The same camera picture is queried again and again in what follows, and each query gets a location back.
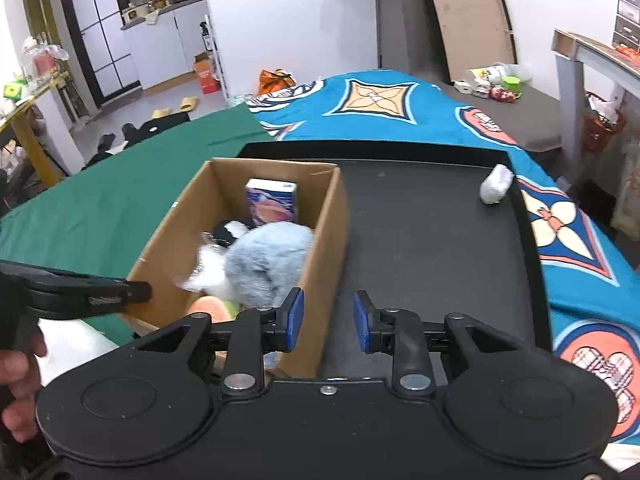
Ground black shallow tray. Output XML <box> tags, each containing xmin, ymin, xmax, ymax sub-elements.
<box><xmin>242</xmin><ymin>140</ymin><xmax>551</xmax><ymax>378</ymax></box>

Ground small items on bench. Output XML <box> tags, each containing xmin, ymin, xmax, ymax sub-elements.
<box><xmin>452</xmin><ymin>62</ymin><xmax>532</xmax><ymax>103</ymax></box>

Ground orange bag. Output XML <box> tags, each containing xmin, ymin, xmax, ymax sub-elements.
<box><xmin>258</xmin><ymin>70</ymin><xmax>296</xmax><ymax>94</ymax></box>

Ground white bedding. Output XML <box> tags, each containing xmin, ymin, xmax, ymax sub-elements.
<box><xmin>37</xmin><ymin>314</ymin><xmax>134</xmax><ymax>386</ymax></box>

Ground orange cardboard box on floor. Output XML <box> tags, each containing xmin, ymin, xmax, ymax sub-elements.
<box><xmin>193</xmin><ymin>52</ymin><xmax>220</xmax><ymax>94</ymax></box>

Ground person left hand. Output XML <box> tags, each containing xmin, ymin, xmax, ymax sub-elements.
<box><xmin>1</xmin><ymin>327</ymin><xmax>48</xmax><ymax>443</ymax></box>

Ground white soft bundle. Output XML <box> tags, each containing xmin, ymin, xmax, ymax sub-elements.
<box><xmin>478</xmin><ymin>164</ymin><xmax>514</xmax><ymax>205</ymax></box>

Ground grey bench mat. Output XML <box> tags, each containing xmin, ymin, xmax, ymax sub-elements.
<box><xmin>436</xmin><ymin>81</ymin><xmax>561</xmax><ymax>153</ymax></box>

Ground green cloth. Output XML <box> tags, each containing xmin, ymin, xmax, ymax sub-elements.
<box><xmin>0</xmin><ymin>103</ymin><xmax>277</xmax><ymax>346</ymax></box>

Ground grey drawer organizer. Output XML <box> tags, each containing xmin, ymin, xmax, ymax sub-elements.
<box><xmin>613</xmin><ymin>0</ymin><xmax>640</xmax><ymax>51</ymax></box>

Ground red basket under desk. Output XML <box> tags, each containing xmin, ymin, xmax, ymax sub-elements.
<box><xmin>582</xmin><ymin>91</ymin><xmax>627</xmax><ymax>154</ymax></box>

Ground white kitchen cabinet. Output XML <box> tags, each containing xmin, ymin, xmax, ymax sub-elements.
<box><xmin>122</xmin><ymin>0</ymin><xmax>208</xmax><ymax>90</ymax></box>

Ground fluffy grey-blue plush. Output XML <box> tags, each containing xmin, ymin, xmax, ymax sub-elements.
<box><xmin>224</xmin><ymin>222</ymin><xmax>314</xmax><ymax>310</ymax></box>

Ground black stool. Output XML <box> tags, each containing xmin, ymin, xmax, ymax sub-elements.
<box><xmin>122</xmin><ymin>112</ymin><xmax>190</xmax><ymax>148</ymax></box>

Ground blue patterned blanket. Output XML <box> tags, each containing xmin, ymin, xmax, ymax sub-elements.
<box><xmin>246</xmin><ymin>70</ymin><xmax>639</xmax><ymax>444</ymax></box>

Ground blue tissue pack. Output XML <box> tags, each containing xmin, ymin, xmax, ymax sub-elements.
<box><xmin>245</xmin><ymin>178</ymin><xmax>298</xmax><ymax>226</ymax></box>

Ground brown cardboard box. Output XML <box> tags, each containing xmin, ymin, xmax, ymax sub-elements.
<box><xmin>124</xmin><ymin>158</ymin><xmax>349</xmax><ymax>378</ymax></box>

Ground burger plush toy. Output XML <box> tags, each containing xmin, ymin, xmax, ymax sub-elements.
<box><xmin>188</xmin><ymin>296</ymin><xmax>239</xmax><ymax>323</ymax></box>

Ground yellow slipper pair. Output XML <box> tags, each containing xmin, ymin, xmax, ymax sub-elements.
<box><xmin>150</xmin><ymin>96</ymin><xmax>201</xmax><ymax>120</ymax></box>

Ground grey desk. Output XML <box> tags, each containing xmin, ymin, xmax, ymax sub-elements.
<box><xmin>551</xmin><ymin>28</ymin><xmax>640</xmax><ymax>172</ymax></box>

